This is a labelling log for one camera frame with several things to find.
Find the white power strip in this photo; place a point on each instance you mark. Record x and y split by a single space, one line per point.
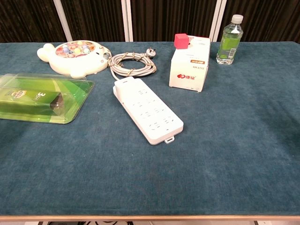
150 112

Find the white USB charger block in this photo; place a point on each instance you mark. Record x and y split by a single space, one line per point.
126 90

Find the white cardboard carton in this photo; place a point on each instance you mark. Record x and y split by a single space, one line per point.
188 70

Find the teal table cloth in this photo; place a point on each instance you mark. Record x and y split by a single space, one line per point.
211 152

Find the red cube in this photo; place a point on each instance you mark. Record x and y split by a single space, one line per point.
181 41

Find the cream fish-shaped fishing toy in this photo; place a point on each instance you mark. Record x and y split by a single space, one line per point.
77 63

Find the dark white-framed partition screen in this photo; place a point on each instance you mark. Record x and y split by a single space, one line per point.
164 18

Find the clear bottle with green label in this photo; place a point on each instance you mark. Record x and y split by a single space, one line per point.
229 44

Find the green blister pack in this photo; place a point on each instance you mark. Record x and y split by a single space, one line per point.
35 98

